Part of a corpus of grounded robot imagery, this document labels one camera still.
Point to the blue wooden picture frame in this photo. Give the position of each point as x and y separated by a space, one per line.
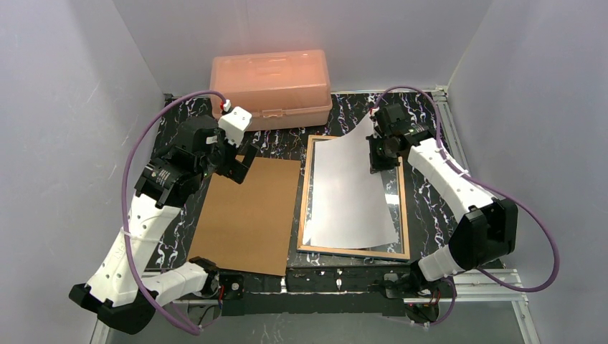
351 254

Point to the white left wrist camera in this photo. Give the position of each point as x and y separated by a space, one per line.
234 122

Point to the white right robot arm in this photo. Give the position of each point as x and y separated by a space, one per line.
419 152

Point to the aluminium front rail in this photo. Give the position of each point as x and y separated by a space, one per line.
366 289

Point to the hot air balloon photo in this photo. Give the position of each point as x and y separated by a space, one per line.
349 208

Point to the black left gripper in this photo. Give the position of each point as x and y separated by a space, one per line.
228 158

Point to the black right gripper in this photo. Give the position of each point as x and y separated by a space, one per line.
378 153

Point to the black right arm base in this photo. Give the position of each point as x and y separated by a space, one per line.
427 313

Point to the clear acrylic sheet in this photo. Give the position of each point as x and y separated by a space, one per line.
394 209

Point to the aluminium right side rail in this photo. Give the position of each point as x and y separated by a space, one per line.
463 166

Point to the aluminium rail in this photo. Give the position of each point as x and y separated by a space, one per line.
463 166
366 289

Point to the brown cardboard backing board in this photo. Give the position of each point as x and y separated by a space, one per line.
247 227

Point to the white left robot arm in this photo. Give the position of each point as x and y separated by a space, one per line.
118 293

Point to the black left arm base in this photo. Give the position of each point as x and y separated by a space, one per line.
204 307

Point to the translucent pink plastic storage box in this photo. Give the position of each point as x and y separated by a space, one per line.
281 90

